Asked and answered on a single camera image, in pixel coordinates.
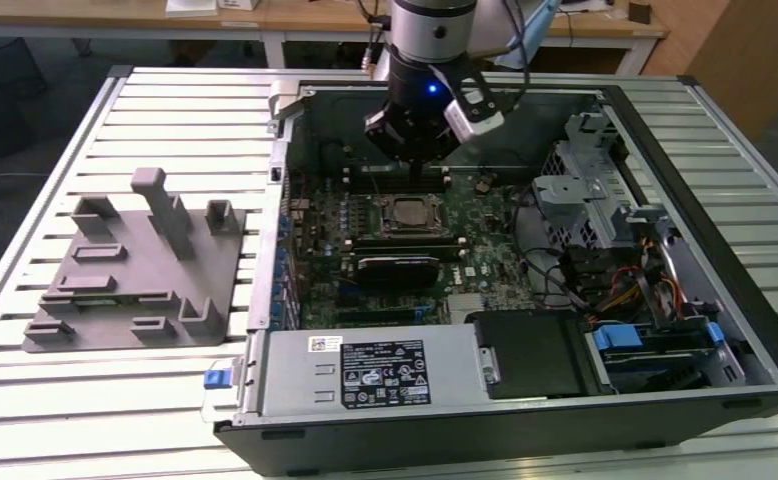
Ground RAM slots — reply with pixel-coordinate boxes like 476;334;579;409
342;162;455;194

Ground black RAM stick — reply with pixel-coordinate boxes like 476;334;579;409
351;235;463;250
354;245;464;261

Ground wooden cabinet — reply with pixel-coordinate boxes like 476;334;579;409
645;0;778;146

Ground metal socket cover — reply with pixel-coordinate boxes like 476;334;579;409
378;194;450;239

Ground blue disk carrier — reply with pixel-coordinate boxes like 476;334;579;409
592;322;727;359

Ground black PC case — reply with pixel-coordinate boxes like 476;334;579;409
200;77;778;479

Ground silver CPU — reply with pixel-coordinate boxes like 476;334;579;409
394;202;435;227

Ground black disk bay plate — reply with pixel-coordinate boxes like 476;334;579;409
474;309;614;401

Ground small silver heatsink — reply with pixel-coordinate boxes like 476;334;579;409
446;293;490;324

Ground silver case hinge bracket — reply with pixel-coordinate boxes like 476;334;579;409
266;79;304;135

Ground black office chair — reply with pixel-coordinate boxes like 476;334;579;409
0;37;49;161

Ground CPU socket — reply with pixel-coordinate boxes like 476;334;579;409
374;192;454;239

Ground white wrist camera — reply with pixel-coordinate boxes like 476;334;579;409
440;89;504;142

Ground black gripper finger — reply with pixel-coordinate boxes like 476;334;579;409
418;132;463;182
364;107;420;182

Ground grey parts rack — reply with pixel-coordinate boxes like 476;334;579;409
20;167;250;354

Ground silver drive cage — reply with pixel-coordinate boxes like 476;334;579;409
531;112;674;251

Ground green motherboard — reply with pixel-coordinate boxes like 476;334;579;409
280;169;543;331

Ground coloured wire bundle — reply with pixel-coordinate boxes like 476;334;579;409
560;239;690;326

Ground silver power supply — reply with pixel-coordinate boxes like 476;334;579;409
254;327;496;419

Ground black fan shroud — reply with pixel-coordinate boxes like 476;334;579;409
354;254;443;294

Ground blue case latch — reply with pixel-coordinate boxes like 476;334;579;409
204;367;236;391

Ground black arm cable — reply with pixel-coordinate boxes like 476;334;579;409
487;0;536;109

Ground white box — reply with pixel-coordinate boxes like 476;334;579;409
164;0;220;14

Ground socket locking lever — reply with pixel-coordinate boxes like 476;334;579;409
436;192;455;236

